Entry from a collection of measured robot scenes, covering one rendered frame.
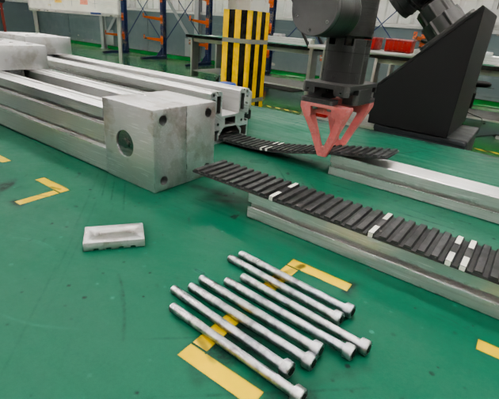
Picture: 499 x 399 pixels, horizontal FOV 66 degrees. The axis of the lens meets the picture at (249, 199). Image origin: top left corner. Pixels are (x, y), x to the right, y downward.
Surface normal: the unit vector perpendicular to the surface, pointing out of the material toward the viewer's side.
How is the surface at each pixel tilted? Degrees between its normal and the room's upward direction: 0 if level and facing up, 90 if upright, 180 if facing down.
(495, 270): 0
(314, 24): 90
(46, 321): 0
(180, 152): 90
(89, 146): 90
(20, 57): 90
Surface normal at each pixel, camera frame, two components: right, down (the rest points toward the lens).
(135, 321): 0.07, -0.91
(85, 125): -0.60, 0.29
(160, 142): 0.79, 0.30
